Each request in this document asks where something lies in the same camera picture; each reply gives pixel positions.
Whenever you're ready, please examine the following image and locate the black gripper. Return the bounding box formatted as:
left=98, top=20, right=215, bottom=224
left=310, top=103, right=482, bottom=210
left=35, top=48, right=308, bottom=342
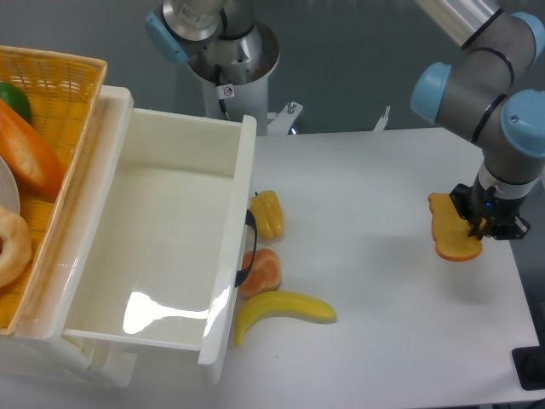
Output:
left=450, top=183, right=531, bottom=240

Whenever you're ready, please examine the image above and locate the orange toy bread slice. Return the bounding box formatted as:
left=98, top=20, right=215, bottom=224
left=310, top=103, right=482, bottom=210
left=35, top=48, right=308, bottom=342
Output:
left=427, top=193, right=482, bottom=262

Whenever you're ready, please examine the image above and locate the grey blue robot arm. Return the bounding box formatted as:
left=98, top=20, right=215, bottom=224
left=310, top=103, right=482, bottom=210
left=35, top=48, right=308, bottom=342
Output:
left=146, top=1, right=544, bottom=240

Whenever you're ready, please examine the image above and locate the white upper drawer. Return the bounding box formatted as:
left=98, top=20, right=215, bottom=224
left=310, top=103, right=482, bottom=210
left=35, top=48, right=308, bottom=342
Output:
left=64, top=109, right=256, bottom=366

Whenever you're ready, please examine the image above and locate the black device at table edge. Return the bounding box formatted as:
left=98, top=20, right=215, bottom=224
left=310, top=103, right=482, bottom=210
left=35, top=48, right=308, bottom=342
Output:
left=512, top=346, right=545, bottom=391

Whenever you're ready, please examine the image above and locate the yellow toy bell pepper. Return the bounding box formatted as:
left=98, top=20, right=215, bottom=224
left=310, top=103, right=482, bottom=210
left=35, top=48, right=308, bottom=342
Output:
left=250, top=190, right=284, bottom=241

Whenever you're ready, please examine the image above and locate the orange toy croissant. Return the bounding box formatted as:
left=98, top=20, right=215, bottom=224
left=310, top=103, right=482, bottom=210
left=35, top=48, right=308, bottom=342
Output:
left=238, top=248, right=282, bottom=299

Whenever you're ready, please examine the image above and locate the yellow toy banana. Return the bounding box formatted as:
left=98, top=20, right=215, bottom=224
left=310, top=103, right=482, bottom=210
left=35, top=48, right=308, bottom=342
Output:
left=233, top=291, right=337, bottom=346

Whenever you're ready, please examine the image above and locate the yellow woven basket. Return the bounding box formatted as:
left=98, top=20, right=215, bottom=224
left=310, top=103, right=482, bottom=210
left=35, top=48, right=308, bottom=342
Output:
left=1, top=46, right=107, bottom=337

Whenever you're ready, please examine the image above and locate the orange toy baguette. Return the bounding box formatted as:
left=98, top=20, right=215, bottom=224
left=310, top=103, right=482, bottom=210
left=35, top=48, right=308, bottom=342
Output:
left=1, top=101, right=65, bottom=196

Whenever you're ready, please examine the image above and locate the beige toy donut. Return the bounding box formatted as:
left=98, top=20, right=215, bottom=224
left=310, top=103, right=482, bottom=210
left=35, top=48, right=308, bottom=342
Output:
left=1, top=206, right=32, bottom=286

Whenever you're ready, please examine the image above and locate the white plate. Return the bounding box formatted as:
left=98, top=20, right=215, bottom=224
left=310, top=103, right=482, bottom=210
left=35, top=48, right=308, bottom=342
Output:
left=0, top=158, right=20, bottom=214

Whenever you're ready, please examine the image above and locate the green toy vegetable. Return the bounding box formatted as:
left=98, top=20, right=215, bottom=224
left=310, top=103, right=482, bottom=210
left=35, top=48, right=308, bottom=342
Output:
left=0, top=82, right=32, bottom=124

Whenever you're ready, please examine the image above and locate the white metal bracket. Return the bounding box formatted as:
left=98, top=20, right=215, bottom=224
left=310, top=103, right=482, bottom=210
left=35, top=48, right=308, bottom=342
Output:
left=373, top=105, right=391, bottom=131

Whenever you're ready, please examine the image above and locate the black drawer handle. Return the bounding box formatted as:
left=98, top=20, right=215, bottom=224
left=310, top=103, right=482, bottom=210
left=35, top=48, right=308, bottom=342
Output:
left=234, top=207, right=259, bottom=289

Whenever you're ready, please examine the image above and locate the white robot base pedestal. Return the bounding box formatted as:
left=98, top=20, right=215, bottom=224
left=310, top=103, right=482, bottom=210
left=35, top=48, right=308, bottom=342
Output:
left=189, top=21, right=303, bottom=135

